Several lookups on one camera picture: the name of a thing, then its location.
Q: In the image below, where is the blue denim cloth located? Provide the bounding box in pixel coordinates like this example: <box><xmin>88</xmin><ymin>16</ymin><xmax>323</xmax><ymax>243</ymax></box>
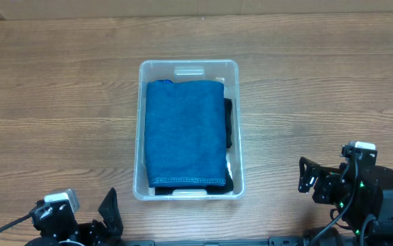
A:
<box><xmin>144</xmin><ymin>81</ymin><xmax>227</xmax><ymax>188</ymax></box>

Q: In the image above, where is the clear plastic storage bin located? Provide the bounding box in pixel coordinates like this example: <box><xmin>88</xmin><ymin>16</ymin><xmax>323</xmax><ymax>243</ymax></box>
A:
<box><xmin>133</xmin><ymin>59</ymin><xmax>245</xmax><ymax>201</ymax></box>

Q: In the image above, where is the blue glitter cloth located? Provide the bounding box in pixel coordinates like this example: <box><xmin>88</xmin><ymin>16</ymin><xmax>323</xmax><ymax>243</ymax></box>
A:
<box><xmin>155</xmin><ymin>79</ymin><xmax>174</xmax><ymax>84</ymax></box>

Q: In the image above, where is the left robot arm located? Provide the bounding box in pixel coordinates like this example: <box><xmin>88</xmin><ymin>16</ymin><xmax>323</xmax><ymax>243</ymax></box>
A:
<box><xmin>28</xmin><ymin>188</ymin><xmax>124</xmax><ymax>246</ymax></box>

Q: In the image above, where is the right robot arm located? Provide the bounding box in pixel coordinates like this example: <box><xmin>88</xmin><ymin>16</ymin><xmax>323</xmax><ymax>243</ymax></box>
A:
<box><xmin>298</xmin><ymin>141</ymin><xmax>393</xmax><ymax>245</ymax></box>

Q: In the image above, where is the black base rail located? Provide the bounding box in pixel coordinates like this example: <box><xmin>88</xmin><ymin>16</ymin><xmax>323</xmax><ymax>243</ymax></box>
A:
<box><xmin>110</xmin><ymin>236</ymin><xmax>310</xmax><ymax>246</ymax></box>

